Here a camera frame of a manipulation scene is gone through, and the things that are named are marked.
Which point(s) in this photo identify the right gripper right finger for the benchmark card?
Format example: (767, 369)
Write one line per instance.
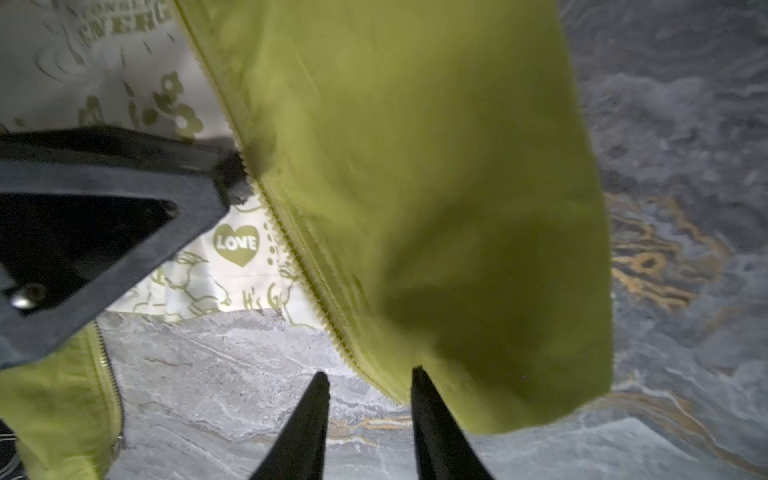
(441, 450)

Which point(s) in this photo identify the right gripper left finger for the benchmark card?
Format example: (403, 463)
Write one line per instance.
(299, 451)

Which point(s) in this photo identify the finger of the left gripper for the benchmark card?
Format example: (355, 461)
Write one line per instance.
(88, 212)

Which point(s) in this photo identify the green zip-up jacket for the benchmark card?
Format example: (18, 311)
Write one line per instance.
(420, 175)

